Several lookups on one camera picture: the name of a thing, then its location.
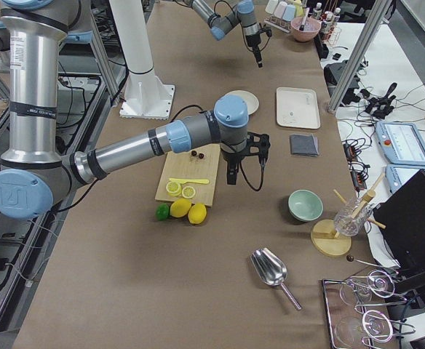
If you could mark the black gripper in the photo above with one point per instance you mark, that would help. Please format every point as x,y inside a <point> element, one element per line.
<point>231,158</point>
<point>252,40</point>

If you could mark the cream round plate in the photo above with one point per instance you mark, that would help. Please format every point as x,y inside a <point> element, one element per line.
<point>250,99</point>

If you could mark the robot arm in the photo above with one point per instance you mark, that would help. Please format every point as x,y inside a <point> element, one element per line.
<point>242,14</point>
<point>35,172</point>

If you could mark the cream rabbit tray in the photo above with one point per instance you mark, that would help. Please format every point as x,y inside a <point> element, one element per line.
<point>297,108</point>

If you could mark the bamboo cutting board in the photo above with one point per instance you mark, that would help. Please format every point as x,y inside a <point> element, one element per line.
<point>183,165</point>

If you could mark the cup rack with cups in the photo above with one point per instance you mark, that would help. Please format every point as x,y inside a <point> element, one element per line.
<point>282,12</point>

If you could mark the lemon slice lower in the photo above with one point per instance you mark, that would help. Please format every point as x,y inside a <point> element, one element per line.
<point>188,192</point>

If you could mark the lemon slice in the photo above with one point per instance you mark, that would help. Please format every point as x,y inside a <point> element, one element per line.
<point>188,192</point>
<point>173,188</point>

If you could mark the yellow plastic knife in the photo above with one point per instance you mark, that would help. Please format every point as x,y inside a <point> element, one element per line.
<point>186,180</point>

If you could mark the pink bowl with ice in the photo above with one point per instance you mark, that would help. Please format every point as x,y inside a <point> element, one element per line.
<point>310,30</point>

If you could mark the yellow lemon lower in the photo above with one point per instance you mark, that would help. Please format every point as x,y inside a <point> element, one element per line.
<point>197,214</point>

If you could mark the yellow lemon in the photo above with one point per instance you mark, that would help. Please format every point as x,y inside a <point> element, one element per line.
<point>197,214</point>
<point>180,207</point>

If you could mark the lemon slice upper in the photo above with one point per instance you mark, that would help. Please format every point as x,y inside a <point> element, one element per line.
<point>173,188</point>

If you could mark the yellow lemon upper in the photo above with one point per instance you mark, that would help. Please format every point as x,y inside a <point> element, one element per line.
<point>180,207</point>

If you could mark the grey folded cloth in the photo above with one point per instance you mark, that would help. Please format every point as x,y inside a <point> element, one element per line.
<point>304,145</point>

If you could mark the mint green bowl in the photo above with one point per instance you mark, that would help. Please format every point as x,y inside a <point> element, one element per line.
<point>304,205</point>

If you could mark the green lime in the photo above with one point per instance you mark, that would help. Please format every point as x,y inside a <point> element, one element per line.
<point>162,212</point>

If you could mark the steel scoop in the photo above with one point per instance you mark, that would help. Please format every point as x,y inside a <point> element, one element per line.
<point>273,272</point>

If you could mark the wooden cup stand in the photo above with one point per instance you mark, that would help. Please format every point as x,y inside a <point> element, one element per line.
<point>333,237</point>

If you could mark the clear glass cup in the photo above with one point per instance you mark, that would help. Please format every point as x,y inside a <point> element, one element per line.
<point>349,220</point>

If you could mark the blue teach pendant far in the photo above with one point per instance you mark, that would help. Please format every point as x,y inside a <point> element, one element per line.
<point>401,143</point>

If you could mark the black monitor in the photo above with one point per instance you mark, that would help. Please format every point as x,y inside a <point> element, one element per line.
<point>403,214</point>

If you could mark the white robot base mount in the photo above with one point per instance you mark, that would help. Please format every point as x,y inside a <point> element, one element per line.
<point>145,96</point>

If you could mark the aluminium frame post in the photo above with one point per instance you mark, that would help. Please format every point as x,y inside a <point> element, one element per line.
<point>363,42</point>

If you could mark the wire glass rack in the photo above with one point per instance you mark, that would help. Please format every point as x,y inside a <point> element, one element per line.
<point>355,310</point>

